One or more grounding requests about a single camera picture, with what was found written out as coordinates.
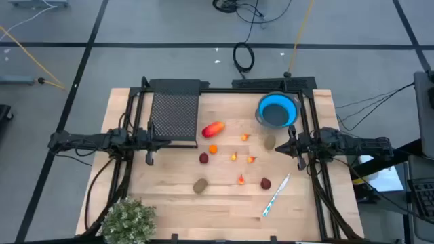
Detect coiled black cable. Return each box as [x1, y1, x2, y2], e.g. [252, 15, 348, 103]
[232, 41, 256, 80]

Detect white box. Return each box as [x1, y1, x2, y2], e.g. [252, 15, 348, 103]
[355, 154, 405, 193]

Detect thin black cables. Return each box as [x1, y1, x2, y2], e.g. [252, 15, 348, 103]
[335, 82, 416, 133]

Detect white cable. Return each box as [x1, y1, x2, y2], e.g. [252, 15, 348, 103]
[0, 0, 60, 33]

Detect black looped base cable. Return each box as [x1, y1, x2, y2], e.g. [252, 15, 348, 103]
[83, 156, 118, 232]

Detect green potted plant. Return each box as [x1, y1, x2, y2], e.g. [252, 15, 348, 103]
[100, 196, 159, 244]

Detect black keyboard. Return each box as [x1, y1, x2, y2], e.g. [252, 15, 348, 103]
[408, 178, 434, 221]

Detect black diagonal beam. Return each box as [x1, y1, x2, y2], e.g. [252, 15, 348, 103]
[349, 138, 425, 180]

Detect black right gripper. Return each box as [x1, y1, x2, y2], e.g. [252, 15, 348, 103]
[275, 124, 319, 171]

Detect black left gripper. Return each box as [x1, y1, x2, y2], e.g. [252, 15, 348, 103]
[134, 121, 172, 166]

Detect grey desk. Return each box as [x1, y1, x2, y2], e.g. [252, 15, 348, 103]
[405, 154, 434, 243]

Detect knife with blue patterned handle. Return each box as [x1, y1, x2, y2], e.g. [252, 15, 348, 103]
[262, 173, 292, 218]

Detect black perforated metal shelf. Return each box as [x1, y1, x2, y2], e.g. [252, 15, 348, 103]
[146, 78, 201, 150]

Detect red orange mango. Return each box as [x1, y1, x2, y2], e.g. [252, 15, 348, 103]
[201, 121, 226, 139]

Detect tangled black cable bundle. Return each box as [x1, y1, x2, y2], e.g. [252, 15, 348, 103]
[212, 0, 293, 25]

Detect black chair base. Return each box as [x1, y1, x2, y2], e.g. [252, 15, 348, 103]
[0, 104, 14, 130]

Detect yellow cable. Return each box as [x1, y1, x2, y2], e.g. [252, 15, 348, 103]
[0, 25, 66, 91]
[286, 0, 315, 78]

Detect blue grey collapsible colander bowl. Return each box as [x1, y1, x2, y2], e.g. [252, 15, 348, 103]
[254, 91, 302, 129]

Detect grey cabinet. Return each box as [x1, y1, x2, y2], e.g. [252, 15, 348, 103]
[412, 70, 434, 160]

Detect grey stand base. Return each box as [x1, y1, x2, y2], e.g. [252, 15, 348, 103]
[0, 75, 37, 86]
[8, 0, 71, 9]

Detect brown kiwi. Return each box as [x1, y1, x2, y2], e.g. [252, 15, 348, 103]
[263, 134, 277, 151]
[192, 178, 209, 195]

